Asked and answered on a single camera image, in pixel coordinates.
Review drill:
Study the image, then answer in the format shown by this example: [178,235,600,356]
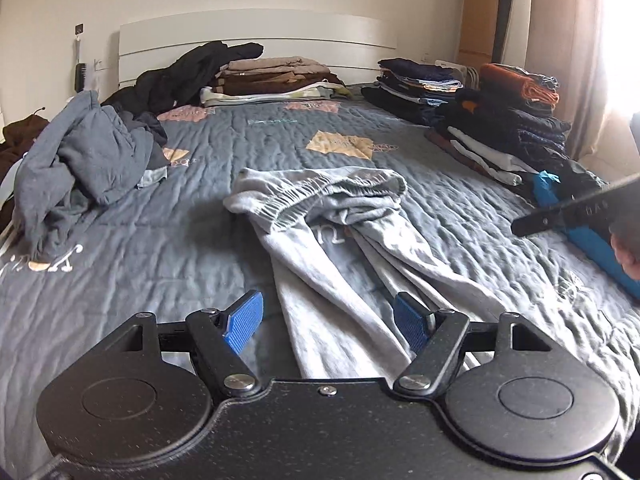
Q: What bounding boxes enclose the grey-blue crumpled garment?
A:
[14,91,171,256]

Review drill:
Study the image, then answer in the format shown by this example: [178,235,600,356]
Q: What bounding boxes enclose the wooden panel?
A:
[459,0,531,68]

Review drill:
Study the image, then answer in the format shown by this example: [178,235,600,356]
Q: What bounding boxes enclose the small light grey garment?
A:
[137,167,168,188]

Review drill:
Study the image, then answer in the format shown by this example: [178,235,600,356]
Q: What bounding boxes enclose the brown jacket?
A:
[0,114,51,231]

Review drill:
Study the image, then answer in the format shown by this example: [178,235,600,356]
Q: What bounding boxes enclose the person's right hand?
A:
[610,236,640,282]

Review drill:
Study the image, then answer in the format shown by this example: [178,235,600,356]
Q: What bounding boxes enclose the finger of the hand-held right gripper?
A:
[511,198,577,237]

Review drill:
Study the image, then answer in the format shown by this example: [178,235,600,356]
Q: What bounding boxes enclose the dark grey crumpled garment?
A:
[117,110,171,171]

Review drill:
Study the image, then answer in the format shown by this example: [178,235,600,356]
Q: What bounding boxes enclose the dark framed panel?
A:
[492,0,516,63]

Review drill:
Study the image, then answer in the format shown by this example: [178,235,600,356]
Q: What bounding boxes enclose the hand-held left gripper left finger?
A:
[125,289,266,399]

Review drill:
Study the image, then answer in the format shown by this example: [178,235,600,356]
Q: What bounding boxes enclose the grey patterned bed quilt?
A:
[0,85,640,461]

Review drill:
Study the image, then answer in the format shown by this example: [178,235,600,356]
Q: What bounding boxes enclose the stack of folded dark clothes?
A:
[361,57,468,121]

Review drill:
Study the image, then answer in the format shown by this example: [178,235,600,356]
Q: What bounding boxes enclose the folded clothes stack with orange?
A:
[425,62,573,186]

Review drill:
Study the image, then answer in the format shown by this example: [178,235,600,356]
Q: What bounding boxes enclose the beige curtain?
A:
[525,0,640,161]

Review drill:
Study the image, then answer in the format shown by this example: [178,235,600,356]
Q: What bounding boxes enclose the black folded garment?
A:
[540,152,608,196]

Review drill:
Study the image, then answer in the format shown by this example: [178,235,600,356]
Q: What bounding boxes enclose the black hairbrush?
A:
[74,35,89,92]

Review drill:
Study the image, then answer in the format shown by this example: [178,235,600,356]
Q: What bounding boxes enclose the blue folded garment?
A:
[532,170,640,303]

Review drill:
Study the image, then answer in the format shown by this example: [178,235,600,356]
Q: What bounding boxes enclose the white bed headboard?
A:
[118,8,398,88]

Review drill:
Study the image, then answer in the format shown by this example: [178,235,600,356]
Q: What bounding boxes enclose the black jacket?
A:
[102,40,264,111]

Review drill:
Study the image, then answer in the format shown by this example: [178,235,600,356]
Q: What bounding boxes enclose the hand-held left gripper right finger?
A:
[393,291,552,397]

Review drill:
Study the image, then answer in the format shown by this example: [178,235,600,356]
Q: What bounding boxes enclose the light grey sweatpants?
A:
[222,167,511,378]

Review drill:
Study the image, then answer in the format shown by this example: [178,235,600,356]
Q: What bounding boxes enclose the stack of folded brown clothes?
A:
[200,56,351,107]

